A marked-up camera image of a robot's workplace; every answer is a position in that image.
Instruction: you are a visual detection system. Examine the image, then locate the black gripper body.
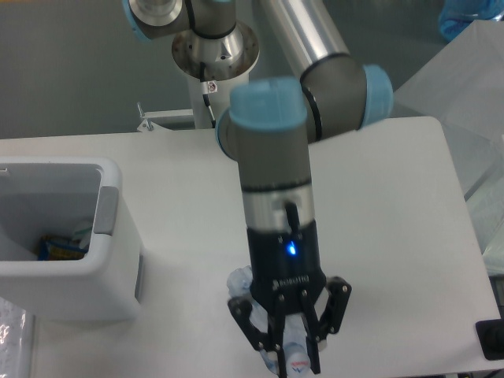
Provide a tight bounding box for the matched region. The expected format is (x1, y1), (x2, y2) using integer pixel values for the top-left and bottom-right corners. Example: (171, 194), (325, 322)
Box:
(247, 221), (326, 315)

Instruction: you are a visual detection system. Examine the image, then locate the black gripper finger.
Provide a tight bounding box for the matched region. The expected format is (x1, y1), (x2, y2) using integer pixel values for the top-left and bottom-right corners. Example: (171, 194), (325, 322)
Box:
(228, 295), (287, 376)
(298, 276), (352, 374)

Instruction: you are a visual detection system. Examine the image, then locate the clear plastic water bottle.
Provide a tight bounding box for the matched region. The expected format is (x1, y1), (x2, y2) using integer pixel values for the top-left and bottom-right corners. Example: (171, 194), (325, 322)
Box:
(227, 265), (311, 377)

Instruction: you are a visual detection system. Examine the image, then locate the clear plastic wrapper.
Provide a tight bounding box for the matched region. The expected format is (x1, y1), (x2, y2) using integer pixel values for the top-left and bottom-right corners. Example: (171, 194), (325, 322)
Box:
(72, 220), (93, 250)

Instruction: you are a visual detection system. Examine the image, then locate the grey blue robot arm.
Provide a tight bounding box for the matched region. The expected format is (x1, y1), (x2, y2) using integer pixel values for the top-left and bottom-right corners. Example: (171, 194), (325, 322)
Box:
(123, 1), (394, 377)

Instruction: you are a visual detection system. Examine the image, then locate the white trash can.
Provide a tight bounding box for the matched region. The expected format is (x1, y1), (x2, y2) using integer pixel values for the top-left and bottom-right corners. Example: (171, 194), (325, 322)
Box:
(1, 156), (142, 321)

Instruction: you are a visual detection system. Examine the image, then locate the black device at edge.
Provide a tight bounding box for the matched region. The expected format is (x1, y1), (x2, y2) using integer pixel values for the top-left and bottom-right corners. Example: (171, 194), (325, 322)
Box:
(476, 319), (503, 361)

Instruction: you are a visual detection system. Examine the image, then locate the yellow blue snack bag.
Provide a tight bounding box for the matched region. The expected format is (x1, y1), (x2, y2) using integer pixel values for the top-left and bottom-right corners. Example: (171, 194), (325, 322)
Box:
(36, 235), (88, 261)

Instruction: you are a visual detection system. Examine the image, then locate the translucent plastic storage box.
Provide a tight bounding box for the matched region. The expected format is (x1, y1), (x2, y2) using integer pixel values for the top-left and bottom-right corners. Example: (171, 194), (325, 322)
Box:
(392, 20), (503, 276)

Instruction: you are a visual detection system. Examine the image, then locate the clear plastic sheet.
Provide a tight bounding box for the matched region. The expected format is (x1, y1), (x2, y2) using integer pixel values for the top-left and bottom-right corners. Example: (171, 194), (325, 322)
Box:
(1, 298), (34, 377)

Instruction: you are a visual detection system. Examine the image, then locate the blue plastic bag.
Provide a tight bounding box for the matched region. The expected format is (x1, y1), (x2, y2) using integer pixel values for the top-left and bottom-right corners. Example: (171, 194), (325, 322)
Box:
(438, 0), (503, 42)

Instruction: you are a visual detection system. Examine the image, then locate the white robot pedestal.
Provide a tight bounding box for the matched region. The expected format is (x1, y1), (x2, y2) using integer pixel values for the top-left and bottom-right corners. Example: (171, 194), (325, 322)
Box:
(186, 73), (249, 129)

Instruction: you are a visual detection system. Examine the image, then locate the white pedestal base frame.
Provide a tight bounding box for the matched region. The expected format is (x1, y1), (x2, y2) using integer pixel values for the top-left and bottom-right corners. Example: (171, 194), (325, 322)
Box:
(136, 102), (195, 132)

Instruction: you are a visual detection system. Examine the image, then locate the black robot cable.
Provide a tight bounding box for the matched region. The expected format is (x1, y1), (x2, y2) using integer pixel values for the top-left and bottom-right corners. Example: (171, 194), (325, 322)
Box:
(198, 61), (220, 129)

